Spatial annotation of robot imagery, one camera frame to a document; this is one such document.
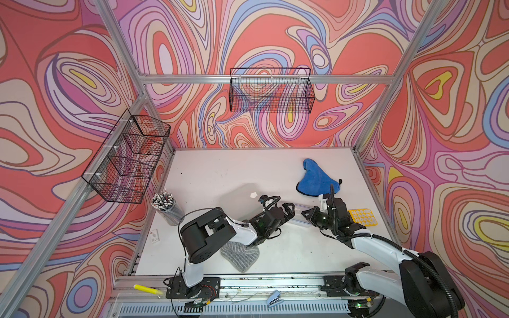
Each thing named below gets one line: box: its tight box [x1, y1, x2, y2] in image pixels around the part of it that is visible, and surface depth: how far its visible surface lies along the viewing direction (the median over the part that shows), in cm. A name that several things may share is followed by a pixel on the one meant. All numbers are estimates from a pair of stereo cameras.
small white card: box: [149, 229, 160, 244], surface depth 86 cm
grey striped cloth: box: [220, 241, 260, 273], surface depth 82 cm
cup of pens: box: [151, 189, 185, 226], surface depth 80 cm
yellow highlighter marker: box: [133, 284, 164, 295], surface depth 75 cm
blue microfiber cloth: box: [296, 158, 341, 197], surface depth 103 cm
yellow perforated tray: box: [347, 208, 378, 227], surface depth 93 cm
